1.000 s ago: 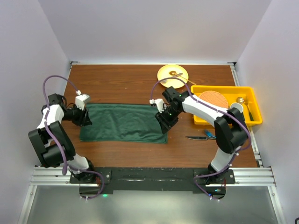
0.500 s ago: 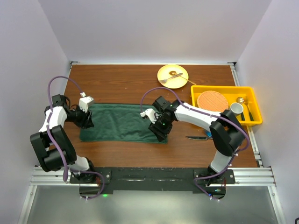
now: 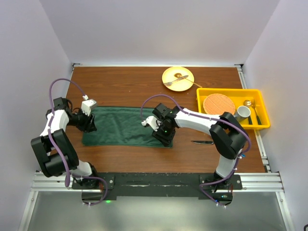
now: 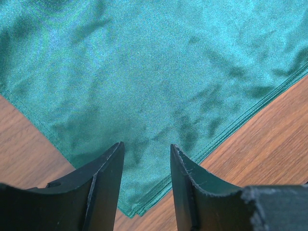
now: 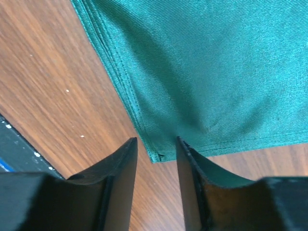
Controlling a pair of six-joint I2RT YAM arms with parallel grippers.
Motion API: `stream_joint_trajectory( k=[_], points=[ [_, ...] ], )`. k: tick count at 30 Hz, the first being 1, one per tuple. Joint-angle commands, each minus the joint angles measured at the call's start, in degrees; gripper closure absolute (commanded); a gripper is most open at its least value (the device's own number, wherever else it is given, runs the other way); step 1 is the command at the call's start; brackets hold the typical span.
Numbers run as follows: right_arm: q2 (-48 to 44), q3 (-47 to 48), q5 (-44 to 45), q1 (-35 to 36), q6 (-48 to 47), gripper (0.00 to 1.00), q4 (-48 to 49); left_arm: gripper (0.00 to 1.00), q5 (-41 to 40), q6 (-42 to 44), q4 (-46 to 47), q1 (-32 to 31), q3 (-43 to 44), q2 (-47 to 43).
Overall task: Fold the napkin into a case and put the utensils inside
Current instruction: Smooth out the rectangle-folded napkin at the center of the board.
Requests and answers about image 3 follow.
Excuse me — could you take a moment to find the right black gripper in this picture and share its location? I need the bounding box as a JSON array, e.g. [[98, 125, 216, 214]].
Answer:
[[152, 122, 176, 147]]

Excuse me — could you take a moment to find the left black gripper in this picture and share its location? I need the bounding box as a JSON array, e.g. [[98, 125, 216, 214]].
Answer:
[[66, 107, 96, 133]]

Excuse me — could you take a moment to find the dark green cloth napkin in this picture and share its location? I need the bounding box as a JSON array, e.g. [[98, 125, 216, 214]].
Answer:
[[82, 106, 164, 148]]

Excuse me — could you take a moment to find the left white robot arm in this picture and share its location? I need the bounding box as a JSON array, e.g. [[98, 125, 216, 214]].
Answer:
[[31, 96, 100, 189]]

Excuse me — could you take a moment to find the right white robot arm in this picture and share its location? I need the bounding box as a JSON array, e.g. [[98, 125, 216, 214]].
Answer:
[[142, 103, 251, 189]]

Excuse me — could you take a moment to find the silver fork on plate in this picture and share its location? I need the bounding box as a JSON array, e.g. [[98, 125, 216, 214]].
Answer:
[[163, 75, 188, 86]]

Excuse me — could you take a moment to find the yellow round plate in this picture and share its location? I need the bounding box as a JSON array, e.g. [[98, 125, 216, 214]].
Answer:
[[162, 66, 194, 92]]

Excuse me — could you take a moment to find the orange woven coaster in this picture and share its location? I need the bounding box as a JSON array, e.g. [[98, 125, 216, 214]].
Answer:
[[203, 93, 235, 115]]

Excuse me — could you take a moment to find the gold spoon on plate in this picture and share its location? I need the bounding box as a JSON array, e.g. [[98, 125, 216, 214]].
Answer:
[[174, 73, 203, 88]]

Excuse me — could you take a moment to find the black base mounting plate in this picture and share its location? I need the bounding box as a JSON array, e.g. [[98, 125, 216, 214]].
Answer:
[[72, 172, 243, 203]]

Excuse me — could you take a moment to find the grey mug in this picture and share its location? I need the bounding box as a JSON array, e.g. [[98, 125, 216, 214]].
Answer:
[[234, 105, 251, 122]]

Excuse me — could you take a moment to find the yellow plastic bin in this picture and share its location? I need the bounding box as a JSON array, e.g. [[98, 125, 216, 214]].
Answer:
[[196, 88, 270, 130]]

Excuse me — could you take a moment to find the gold spoon in bin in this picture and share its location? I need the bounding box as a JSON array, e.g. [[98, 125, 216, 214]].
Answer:
[[244, 100, 257, 115]]

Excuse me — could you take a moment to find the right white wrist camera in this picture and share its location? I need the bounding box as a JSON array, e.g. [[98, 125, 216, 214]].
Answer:
[[141, 115, 161, 131]]

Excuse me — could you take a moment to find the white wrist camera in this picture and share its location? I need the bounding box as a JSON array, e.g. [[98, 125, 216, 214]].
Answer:
[[81, 95, 97, 116], [141, 115, 161, 131]]

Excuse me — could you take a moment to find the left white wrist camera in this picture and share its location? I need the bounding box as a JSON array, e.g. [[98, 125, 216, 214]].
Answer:
[[81, 95, 97, 116]]

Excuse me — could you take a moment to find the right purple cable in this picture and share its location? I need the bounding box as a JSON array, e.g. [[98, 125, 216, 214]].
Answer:
[[141, 94, 252, 209]]

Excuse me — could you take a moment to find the purple cable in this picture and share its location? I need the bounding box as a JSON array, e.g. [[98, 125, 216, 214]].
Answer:
[[141, 94, 252, 209], [49, 78, 109, 209]]

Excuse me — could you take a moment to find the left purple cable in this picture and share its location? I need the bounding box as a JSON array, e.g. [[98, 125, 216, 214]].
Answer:
[[49, 78, 109, 209]]

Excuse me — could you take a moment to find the dark handled utensil in bin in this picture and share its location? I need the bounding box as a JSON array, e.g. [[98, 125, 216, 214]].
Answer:
[[254, 105, 262, 125]]

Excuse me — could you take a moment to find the aluminium frame rail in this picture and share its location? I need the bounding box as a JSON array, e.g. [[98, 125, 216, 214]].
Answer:
[[30, 172, 284, 192]]

